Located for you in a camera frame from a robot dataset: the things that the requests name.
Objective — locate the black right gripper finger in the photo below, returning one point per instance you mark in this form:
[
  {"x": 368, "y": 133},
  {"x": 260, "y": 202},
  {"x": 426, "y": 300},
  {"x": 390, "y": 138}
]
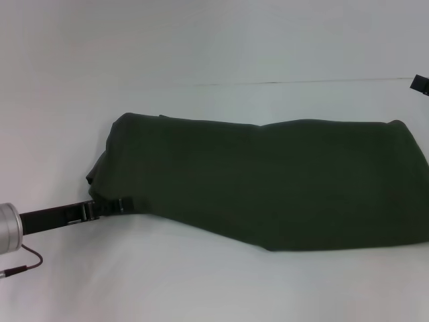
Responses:
[{"x": 420, "y": 84}]

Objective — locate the dark green t-shirt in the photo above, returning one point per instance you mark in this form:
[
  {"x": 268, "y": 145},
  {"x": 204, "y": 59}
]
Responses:
[{"x": 268, "y": 177}]

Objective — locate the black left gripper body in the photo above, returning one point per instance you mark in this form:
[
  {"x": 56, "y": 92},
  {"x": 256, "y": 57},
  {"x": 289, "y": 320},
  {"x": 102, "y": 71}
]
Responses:
[{"x": 53, "y": 216}]

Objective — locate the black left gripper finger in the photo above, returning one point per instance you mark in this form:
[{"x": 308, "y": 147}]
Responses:
[{"x": 114, "y": 207}]

